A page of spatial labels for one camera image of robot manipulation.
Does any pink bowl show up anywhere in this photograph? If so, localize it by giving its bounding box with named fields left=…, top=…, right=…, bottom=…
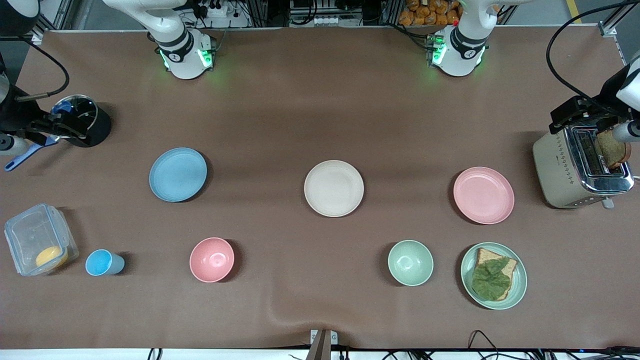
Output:
left=189, top=237, right=235, bottom=284

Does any pink plate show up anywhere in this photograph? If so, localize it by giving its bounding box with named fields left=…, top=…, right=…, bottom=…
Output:
left=453, top=166, right=515, bottom=225

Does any bag of orange buns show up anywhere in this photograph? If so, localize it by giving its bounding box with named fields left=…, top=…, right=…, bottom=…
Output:
left=398, top=0, right=462, bottom=27

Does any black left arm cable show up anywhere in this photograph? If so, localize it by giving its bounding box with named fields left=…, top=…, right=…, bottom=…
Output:
left=546, top=1, right=640, bottom=120

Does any blue plastic spatula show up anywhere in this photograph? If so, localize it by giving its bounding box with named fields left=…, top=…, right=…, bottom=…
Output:
left=4, top=136, right=59, bottom=172

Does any blue plate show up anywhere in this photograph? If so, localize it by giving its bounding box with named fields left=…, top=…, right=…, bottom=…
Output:
left=148, top=147, right=208, bottom=203

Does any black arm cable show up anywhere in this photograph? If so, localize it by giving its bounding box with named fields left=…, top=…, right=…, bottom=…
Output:
left=546, top=1, right=640, bottom=120
left=15, top=36, right=70, bottom=102

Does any green plate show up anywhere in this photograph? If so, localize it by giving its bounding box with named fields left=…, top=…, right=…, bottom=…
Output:
left=460, top=242, right=528, bottom=311

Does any green lettuce leaf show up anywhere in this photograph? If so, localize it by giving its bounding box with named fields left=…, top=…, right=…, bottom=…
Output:
left=471, top=257, right=512, bottom=302

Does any black utensil holder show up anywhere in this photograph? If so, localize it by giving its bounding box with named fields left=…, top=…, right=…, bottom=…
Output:
left=52, top=94, right=112, bottom=148

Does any bread slice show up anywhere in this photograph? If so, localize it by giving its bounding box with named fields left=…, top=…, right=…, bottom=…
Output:
left=472, top=247, right=518, bottom=301

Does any clear plastic container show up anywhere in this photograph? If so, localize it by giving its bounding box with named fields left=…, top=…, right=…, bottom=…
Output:
left=4, top=202, right=80, bottom=277

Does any orange round food piece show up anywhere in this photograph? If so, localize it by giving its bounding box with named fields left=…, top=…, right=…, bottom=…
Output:
left=35, top=246, right=69, bottom=271

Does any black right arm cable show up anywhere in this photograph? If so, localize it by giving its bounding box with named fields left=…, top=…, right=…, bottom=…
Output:
left=15, top=36, right=70, bottom=102

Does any green bowl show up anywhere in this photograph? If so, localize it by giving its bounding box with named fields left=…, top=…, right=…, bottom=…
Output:
left=387, top=240, right=434, bottom=287

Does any beige chrome toaster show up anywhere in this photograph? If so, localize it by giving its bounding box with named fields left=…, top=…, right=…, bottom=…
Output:
left=532, top=124, right=635, bottom=210

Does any beige plate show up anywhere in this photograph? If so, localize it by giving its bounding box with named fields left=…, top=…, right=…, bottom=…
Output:
left=303, top=159, right=365, bottom=218

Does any black looped floor cable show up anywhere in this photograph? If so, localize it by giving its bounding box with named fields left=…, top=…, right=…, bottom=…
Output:
left=467, top=329, right=502, bottom=360

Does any table cover mat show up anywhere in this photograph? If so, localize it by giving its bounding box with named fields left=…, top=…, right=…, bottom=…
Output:
left=0, top=25, right=640, bottom=351

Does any blue cup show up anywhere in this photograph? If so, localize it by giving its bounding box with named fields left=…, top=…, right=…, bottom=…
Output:
left=85, top=249, right=126, bottom=277

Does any brown toast slice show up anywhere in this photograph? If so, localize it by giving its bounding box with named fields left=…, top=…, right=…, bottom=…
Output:
left=596, top=129, right=632, bottom=170

